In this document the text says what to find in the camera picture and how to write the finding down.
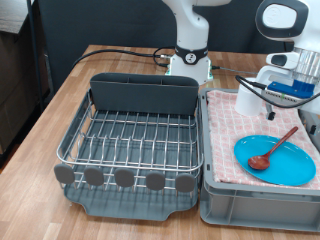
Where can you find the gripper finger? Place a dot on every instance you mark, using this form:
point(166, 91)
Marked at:
point(271, 113)
point(313, 130)

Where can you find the pink checked towel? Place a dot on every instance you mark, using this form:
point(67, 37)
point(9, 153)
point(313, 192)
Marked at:
point(223, 133)

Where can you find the brown wooden spoon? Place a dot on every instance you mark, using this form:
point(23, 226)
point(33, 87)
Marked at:
point(258, 162)

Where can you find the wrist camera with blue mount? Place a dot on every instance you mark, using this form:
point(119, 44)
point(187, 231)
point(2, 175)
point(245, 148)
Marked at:
point(290, 87)

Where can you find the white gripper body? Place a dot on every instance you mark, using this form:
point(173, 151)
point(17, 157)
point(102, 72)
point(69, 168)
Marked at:
point(283, 72)

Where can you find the black metal post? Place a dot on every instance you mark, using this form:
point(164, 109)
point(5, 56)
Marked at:
point(33, 50)

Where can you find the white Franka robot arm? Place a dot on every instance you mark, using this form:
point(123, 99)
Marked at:
point(191, 30)

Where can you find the blue plate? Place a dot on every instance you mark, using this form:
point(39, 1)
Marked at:
point(286, 166)

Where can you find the dark grey utensil holder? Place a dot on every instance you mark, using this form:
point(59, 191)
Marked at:
point(143, 96)

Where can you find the dark cabinet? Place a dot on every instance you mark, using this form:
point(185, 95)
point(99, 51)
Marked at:
point(13, 83)

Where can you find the light grey panel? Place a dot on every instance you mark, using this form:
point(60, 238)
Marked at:
point(13, 15)

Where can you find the grey plastic crate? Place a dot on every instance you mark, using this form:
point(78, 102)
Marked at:
point(260, 210)

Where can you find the metal dish rack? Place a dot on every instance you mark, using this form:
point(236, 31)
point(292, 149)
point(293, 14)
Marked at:
point(116, 203)

